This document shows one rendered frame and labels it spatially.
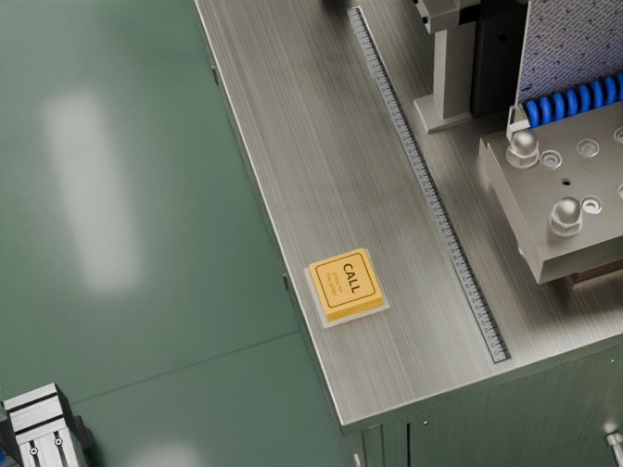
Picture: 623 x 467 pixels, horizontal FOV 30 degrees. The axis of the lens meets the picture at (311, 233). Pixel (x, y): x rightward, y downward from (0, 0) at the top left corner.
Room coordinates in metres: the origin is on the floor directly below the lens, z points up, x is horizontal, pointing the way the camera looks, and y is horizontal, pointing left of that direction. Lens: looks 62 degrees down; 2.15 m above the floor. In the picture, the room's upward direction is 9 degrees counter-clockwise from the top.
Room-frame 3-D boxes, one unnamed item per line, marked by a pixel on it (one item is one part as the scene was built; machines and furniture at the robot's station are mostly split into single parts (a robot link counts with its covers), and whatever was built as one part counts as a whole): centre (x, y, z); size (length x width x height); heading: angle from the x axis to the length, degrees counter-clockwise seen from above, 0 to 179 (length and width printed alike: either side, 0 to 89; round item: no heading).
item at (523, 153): (0.66, -0.25, 1.05); 0.04 x 0.04 x 0.04
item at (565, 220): (0.57, -0.27, 1.05); 0.04 x 0.04 x 0.04
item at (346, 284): (0.59, -0.03, 0.91); 0.07 x 0.07 x 0.02; 9
